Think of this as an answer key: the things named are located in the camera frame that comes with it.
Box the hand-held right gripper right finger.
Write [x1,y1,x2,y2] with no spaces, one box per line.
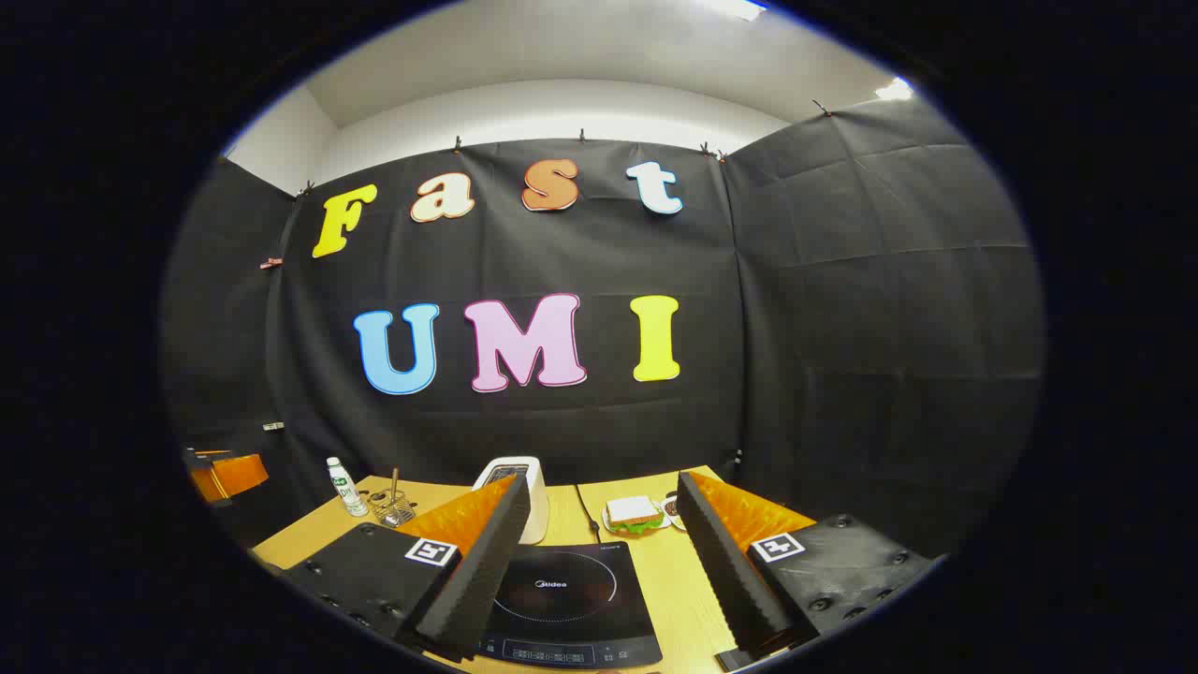
[676,471,937,671]

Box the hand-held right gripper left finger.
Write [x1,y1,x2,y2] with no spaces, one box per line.
[278,473,532,664]

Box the black induction cooktop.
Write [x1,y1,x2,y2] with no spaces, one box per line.
[477,541,664,671]

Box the white sandwich plate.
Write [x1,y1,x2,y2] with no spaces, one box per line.
[601,505,673,536]

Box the white toaster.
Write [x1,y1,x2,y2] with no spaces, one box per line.
[473,456,549,546]

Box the sandwich with lettuce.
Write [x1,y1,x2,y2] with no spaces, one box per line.
[606,496,665,535]

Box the white bottle green label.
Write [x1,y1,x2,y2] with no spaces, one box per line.
[326,457,370,518]

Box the black backdrop cloth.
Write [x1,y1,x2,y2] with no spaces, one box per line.
[161,96,1046,563]

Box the wire mesh utensil basket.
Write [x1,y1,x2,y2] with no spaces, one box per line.
[368,489,417,528]

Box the black power cable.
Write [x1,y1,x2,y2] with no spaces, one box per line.
[575,484,602,544]

